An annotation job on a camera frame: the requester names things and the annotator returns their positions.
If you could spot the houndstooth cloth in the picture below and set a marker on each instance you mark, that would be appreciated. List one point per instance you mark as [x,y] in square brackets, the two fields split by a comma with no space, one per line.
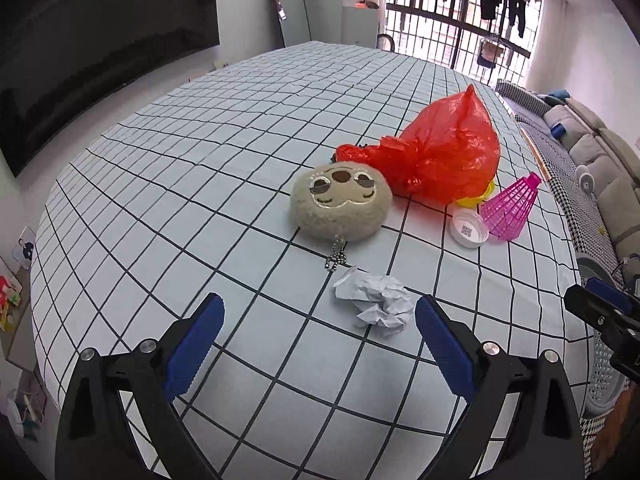
[565,175]

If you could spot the red plastic bag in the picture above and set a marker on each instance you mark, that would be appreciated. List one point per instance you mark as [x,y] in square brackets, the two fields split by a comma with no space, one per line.
[450,150]

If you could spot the colourful toy board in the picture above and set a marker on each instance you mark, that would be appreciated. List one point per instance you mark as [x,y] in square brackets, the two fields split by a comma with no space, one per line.
[10,300]

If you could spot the blue cloth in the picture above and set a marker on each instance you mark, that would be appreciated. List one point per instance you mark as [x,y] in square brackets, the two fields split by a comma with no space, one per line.
[559,95]

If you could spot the yellow plastic item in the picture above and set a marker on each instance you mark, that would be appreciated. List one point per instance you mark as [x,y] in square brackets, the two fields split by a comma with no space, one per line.
[472,201]

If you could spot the small white fan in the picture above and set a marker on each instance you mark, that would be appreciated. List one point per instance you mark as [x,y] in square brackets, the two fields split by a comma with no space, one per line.
[584,180]

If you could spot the pink plastic shuttlecock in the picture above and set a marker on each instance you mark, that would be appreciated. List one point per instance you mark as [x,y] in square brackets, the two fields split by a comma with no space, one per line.
[507,210]

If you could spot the black window grille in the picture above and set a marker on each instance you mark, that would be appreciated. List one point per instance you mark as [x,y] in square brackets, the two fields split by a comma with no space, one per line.
[435,20]

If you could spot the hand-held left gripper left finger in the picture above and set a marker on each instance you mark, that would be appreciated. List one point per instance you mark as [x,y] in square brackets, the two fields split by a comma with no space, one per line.
[197,342]

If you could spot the black wall television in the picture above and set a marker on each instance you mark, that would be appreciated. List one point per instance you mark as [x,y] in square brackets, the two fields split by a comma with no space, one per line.
[100,35]

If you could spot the white cartoon card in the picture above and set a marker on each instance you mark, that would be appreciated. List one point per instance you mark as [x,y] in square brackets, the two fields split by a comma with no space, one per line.
[24,245]

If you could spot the white round lid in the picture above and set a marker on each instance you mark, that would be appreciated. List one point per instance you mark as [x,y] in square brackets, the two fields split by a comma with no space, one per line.
[467,231]

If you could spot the white cabinet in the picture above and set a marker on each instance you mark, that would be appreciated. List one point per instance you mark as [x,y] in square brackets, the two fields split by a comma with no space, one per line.
[360,27]

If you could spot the grey sofa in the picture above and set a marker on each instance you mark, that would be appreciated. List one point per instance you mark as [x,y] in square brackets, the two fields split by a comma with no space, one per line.
[610,170]

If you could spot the leaning floor mirror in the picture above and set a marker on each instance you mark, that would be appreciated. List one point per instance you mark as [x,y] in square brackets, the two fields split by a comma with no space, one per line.
[292,5]

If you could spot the black round frame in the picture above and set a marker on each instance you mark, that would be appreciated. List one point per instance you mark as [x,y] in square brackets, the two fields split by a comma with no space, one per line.
[387,42]

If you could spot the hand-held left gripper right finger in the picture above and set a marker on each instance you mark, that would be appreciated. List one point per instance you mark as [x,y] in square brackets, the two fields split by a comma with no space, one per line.
[445,350]

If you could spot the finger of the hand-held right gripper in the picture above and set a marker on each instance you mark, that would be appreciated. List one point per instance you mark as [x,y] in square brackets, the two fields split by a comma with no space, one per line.
[607,292]
[582,305]

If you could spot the white paper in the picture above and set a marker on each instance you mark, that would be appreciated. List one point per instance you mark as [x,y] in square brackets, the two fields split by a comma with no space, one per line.
[380,300]

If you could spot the checked bed sheet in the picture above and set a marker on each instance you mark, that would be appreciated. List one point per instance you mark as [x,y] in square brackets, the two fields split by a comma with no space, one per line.
[250,135]

